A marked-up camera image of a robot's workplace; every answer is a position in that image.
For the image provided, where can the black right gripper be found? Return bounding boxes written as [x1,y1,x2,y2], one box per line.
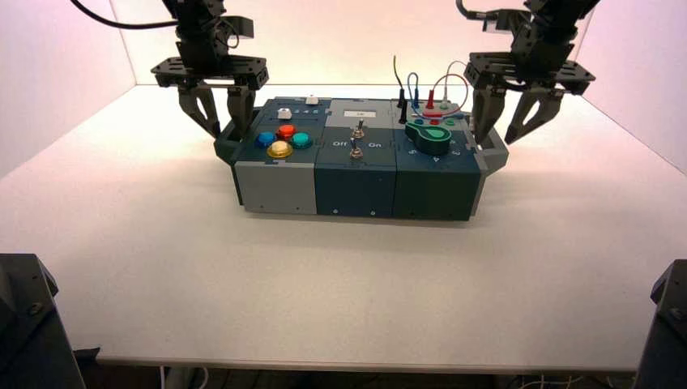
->
[463,27,597,147]

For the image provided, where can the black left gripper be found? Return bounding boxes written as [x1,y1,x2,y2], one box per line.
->
[151,31,270,141]

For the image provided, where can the dark teal grey control box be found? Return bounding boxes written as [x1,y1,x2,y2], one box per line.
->
[213,96,510,221]

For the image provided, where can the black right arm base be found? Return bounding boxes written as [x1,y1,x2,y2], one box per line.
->
[634,259,687,389]

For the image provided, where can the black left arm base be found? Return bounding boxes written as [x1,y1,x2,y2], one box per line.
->
[0,253,87,389]

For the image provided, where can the round yellow push button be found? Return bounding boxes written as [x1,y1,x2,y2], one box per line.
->
[267,140,294,160]

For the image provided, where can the green rotary knob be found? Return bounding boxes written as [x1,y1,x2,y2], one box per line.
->
[405,121,452,156]

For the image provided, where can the red jumper cable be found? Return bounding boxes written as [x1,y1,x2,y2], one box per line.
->
[422,74,471,120]

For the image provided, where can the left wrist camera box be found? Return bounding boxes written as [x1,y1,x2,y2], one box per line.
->
[224,15,255,42]

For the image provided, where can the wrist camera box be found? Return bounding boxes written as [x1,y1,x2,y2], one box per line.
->
[224,15,255,42]
[481,7,532,37]

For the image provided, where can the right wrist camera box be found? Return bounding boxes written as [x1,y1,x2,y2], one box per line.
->
[481,7,532,37]

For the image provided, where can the blue jumper cable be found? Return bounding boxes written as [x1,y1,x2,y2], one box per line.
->
[406,72,421,112]

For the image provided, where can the black jumper cable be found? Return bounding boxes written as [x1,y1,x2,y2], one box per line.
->
[392,54,410,126]

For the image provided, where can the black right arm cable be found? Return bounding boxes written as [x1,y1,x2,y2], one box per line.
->
[456,0,487,21]

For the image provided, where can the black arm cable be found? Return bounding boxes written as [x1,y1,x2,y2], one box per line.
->
[456,0,487,21]
[68,0,179,31]

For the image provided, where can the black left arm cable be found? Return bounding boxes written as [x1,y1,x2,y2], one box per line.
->
[68,0,179,31]

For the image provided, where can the white cable bundle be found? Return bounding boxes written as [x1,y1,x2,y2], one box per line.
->
[514,372,634,389]

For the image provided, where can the black bracket under table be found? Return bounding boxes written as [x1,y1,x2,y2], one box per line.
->
[72,346,103,371]

